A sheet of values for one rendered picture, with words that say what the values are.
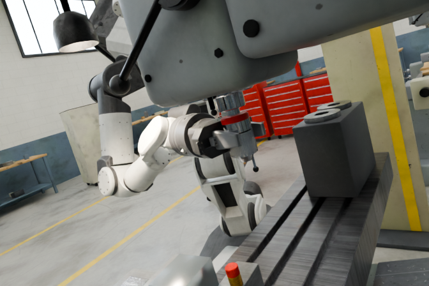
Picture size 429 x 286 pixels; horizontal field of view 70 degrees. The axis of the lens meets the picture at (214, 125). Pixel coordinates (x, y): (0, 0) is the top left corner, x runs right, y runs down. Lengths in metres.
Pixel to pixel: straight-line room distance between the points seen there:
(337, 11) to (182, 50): 0.20
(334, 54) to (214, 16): 1.85
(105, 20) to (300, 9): 0.81
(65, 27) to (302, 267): 0.58
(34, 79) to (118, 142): 7.85
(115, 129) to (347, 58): 1.65
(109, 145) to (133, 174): 0.13
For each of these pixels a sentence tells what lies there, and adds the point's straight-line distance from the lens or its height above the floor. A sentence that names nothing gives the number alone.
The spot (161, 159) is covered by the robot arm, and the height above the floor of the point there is 1.19.
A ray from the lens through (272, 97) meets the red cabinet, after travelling 5.60.
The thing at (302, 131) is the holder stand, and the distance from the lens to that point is 0.78.
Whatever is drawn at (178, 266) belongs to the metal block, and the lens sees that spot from 0.41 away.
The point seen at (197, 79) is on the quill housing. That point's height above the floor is 1.34.
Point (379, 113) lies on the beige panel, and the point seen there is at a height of 0.86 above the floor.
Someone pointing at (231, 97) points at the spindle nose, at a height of 1.30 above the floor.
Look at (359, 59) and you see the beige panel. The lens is 2.17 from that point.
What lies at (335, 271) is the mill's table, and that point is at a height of 0.98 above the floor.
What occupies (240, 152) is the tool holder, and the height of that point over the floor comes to 1.21.
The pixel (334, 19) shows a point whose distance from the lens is 0.30.
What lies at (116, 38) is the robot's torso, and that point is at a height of 1.53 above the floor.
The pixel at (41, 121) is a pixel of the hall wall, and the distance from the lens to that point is 8.52.
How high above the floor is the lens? 1.33
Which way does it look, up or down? 8 degrees down
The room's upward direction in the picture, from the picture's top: 16 degrees counter-clockwise
